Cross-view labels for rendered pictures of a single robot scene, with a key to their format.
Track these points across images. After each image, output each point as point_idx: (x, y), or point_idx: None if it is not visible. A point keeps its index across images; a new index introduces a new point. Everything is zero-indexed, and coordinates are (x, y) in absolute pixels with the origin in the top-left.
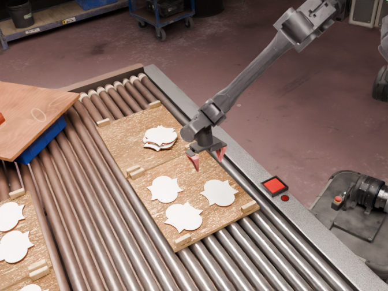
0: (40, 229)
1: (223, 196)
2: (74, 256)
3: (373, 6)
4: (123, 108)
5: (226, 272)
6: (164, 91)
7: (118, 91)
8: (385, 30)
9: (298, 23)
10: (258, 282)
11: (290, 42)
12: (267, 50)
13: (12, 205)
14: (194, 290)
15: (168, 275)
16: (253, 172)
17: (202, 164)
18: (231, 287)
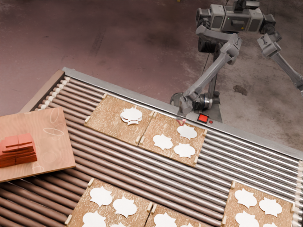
0: (126, 192)
1: (190, 132)
2: (154, 194)
3: (221, 21)
4: (83, 106)
5: (218, 164)
6: (94, 85)
7: (62, 94)
8: (263, 46)
9: (233, 49)
10: (233, 161)
11: (230, 57)
12: (220, 62)
13: (96, 189)
14: (216, 177)
15: (200, 177)
16: (188, 115)
17: (165, 121)
18: (226, 168)
